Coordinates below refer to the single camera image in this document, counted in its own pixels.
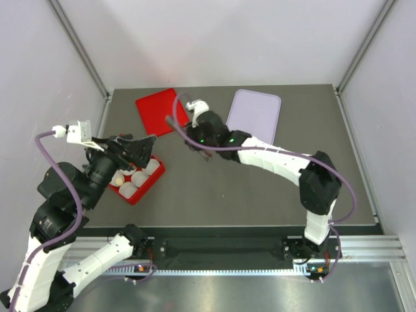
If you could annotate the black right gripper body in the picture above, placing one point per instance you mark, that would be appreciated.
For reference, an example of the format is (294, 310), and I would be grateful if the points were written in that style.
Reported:
(196, 133)

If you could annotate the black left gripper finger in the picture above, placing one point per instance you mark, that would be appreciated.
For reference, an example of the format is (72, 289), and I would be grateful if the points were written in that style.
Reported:
(120, 139)
(139, 151)

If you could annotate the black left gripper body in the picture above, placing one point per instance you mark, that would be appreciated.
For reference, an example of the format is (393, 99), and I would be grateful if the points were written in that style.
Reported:
(104, 164)

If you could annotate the metal tongs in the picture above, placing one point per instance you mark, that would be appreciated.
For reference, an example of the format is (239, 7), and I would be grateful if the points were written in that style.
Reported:
(206, 156)

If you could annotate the red chocolate box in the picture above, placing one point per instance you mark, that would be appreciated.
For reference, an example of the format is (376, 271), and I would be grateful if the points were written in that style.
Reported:
(147, 185)

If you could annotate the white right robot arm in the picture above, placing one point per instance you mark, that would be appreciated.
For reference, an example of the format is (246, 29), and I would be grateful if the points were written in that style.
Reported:
(319, 188)

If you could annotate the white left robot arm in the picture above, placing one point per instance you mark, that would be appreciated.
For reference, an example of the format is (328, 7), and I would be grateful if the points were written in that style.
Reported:
(69, 192)

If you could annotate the red box lid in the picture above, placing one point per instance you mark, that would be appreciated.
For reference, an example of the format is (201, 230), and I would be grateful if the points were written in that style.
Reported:
(153, 110)

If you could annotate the lavender plastic tray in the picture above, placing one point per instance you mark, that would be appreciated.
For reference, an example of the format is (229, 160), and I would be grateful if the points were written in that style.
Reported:
(255, 113)

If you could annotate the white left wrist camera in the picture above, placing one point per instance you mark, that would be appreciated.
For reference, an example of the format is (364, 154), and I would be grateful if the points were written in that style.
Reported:
(77, 132)

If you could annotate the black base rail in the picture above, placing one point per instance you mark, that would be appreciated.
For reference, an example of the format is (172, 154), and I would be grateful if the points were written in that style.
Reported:
(231, 248)

